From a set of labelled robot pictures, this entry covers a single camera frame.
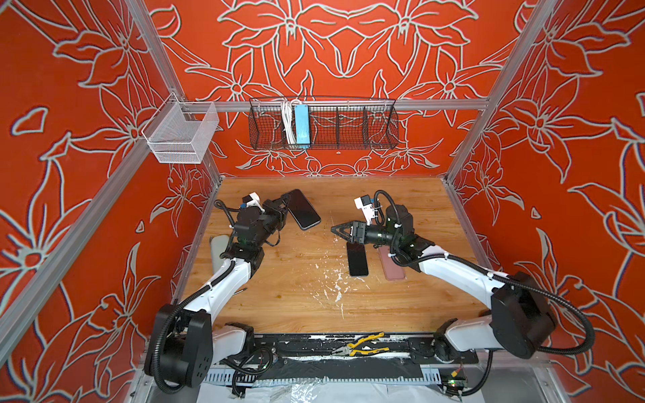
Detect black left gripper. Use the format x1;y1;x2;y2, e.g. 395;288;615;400
254;194;290;251

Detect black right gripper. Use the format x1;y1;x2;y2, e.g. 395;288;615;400
336;220;405;249

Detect black smartphone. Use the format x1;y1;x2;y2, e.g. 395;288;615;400
282;189;322;231

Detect pink phone case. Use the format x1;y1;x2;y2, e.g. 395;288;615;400
377;245;406;281

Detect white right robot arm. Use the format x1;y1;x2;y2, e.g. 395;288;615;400
331;205;596;363

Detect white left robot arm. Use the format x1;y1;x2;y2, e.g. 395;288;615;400
144;193;291;395

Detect pale green soap bar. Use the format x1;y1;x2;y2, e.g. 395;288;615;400
209;235;229;275

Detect light blue flat box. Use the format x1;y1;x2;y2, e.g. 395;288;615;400
294;103;311;147

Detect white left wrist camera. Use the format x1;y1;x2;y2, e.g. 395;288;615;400
240;192;265;213

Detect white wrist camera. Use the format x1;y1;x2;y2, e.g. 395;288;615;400
354;195;377;226
240;192;265;213

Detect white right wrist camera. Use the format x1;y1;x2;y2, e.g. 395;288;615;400
354;195;377;226

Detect white coiled cable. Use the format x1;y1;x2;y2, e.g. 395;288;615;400
279;100;297;146

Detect black wire wall basket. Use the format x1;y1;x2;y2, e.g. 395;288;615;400
249;97;400;151

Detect yellow handled pliers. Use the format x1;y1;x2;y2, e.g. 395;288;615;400
331;332;391;357

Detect clear plastic wall bin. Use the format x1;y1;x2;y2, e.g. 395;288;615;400
142;92;220;164

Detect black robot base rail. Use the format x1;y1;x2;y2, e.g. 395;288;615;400
208;331;480;384

